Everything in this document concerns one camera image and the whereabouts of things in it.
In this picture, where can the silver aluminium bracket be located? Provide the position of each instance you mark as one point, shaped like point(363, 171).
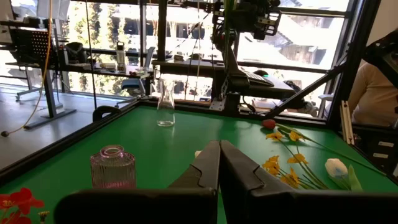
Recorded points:
point(346, 124)

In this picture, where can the black desk with perforated panel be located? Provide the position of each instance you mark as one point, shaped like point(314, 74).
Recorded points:
point(31, 46)

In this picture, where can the black bag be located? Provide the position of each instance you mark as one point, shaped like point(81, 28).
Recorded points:
point(76, 53)

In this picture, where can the clear glass vase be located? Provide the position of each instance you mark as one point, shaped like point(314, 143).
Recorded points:
point(165, 102)

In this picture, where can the blue office chair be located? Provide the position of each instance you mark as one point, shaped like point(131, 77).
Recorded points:
point(133, 84)

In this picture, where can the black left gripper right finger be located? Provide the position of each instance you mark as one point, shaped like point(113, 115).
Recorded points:
point(248, 186)

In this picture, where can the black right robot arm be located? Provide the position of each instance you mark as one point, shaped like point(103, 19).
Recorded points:
point(236, 77)

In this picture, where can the person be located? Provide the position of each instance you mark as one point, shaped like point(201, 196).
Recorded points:
point(373, 93)

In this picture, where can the red artificial flower bunch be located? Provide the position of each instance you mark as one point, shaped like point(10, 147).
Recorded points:
point(18, 199)

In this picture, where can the white artificial tulip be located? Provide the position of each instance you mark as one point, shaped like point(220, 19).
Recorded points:
point(335, 168)

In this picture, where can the pink ribbed glass vase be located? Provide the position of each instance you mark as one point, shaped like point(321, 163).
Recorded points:
point(112, 171)

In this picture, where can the green table mat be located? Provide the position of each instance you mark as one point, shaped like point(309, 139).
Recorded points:
point(155, 140)

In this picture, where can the yellow artificial flower bunch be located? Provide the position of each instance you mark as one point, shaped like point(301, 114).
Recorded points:
point(273, 165)

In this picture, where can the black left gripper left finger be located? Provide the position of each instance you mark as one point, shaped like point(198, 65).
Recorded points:
point(199, 180)

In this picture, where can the white water bottle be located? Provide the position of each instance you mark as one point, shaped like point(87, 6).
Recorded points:
point(120, 57)

